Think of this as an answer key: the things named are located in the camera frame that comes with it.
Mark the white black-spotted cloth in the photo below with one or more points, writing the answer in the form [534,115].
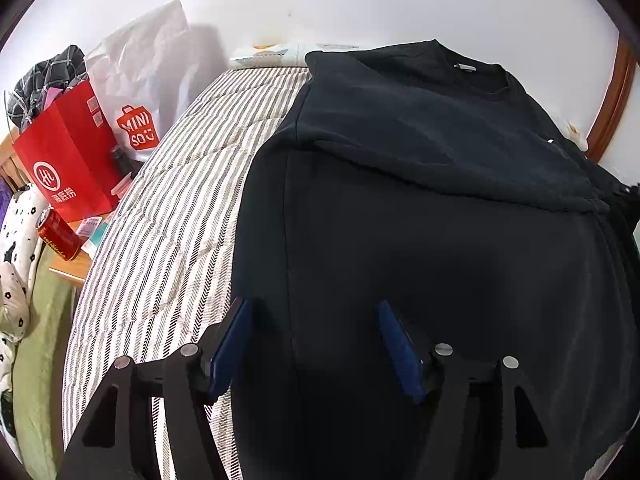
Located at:
[15,240]

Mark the red drink can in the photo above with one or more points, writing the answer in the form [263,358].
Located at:
[59,235]

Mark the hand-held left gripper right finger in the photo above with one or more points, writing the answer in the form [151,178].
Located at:
[397,345]

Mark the red paper bag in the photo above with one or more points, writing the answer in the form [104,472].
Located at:
[65,150]

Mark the green bed sheet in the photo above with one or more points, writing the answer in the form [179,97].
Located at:
[45,360]

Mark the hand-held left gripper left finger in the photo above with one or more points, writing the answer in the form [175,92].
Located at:
[231,345]

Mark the purple bag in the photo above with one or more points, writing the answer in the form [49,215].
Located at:
[4,192]

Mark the brown wooden door frame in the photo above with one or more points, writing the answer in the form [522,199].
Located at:
[612,105]

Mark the striped bed mattress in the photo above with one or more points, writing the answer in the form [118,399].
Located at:
[175,210]

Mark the black t-shirt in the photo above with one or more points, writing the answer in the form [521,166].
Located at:
[400,185]

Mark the white plastic bag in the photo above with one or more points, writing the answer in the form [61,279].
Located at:
[140,60]

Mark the dark plaid cloth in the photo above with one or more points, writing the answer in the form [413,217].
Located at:
[45,80]

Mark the white teal paper packet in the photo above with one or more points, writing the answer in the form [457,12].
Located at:
[92,235]

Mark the wooden nightstand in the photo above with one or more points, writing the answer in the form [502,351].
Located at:
[70,271]

